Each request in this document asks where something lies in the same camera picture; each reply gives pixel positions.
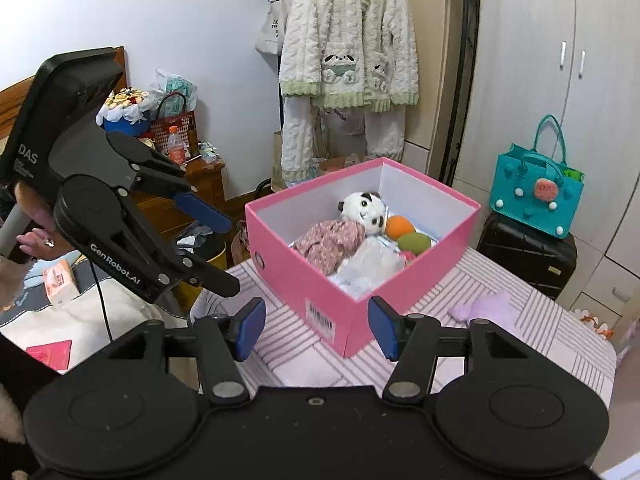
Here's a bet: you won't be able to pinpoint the black suitcase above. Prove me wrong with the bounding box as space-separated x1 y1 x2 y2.
476 211 578 301

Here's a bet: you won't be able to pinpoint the yellow trash bin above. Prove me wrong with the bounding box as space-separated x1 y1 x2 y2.
172 225 228 313

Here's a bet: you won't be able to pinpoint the beige canvas tote bag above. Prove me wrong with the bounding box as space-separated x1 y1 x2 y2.
255 0 293 56

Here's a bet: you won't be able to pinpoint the beige wooden cabinet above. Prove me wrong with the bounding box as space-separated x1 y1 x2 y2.
400 0 473 186

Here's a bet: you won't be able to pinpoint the purple fluffy cloth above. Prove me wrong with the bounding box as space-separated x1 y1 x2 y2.
447 292 518 333

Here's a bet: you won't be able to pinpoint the brown paper bag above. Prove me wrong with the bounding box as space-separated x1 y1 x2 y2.
271 130 288 192

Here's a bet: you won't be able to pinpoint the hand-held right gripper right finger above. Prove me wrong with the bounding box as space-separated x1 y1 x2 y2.
367 296 531 407

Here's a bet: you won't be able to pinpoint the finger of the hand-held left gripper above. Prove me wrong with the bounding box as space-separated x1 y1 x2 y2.
106 131 234 234
125 220 242 297

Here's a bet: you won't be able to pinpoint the pink cardboard box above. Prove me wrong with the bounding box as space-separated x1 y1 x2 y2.
245 156 482 358

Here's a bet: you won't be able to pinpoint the orange plush ball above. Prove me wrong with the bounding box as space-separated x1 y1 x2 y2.
385 215 416 240

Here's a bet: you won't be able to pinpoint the clear plastic bag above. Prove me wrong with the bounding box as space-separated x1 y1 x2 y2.
617 320 640 361

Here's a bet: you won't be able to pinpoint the black cable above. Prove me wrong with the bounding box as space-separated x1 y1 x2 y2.
90 260 113 343

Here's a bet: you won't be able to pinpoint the wooden nightstand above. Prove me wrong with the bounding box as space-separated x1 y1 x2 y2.
132 152 228 241

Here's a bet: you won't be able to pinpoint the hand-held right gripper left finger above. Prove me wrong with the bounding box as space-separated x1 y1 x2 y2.
112 296 267 407

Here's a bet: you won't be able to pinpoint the green plush ball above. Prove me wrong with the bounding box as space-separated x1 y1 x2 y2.
397 232 432 255

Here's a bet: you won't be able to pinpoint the pink striped tablecloth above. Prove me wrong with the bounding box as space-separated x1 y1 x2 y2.
190 247 616 411

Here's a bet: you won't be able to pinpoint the small gift bag orange handles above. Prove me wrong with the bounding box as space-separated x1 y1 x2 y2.
575 310 616 336

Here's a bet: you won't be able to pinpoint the panda plush toy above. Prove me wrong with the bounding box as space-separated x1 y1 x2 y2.
337 191 388 236

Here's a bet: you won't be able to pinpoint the white printed blanket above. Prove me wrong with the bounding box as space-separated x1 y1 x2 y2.
0 250 201 386

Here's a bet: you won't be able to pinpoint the tissue roll plastic pack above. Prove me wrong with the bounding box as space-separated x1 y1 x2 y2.
150 67 198 116

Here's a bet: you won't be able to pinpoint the person's left hand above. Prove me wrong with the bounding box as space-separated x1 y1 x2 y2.
15 182 60 263

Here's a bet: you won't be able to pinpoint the fluffy white green pajama jacket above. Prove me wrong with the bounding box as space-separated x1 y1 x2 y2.
278 0 420 113

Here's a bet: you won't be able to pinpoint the red booklet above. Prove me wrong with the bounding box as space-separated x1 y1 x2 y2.
25 339 73 372

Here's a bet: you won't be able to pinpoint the red plaid basket bag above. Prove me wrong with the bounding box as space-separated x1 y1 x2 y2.
149 92 198 158

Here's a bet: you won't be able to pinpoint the orange white tissue pack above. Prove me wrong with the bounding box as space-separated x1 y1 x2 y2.
42 261 81 306

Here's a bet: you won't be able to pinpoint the wooden headboard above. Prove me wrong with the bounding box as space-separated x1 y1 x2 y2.
0 45 126 133

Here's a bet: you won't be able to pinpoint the blue wrapped flower bouquet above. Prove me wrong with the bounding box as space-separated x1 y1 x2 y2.
96 87 153 136

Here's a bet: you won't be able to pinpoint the teal felt handbag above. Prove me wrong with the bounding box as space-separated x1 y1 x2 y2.
489 115 585 240

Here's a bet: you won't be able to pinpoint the pink floral cloth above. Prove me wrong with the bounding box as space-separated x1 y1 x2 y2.
292 220 366 276

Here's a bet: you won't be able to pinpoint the light grey wardrobe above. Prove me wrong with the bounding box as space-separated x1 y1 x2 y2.
435 0 640 311

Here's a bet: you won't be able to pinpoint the orange drink bottle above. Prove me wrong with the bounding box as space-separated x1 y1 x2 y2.
167 126 188 163

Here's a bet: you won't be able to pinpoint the white mesh bath pouf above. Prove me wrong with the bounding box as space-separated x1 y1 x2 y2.
336 237 407 296

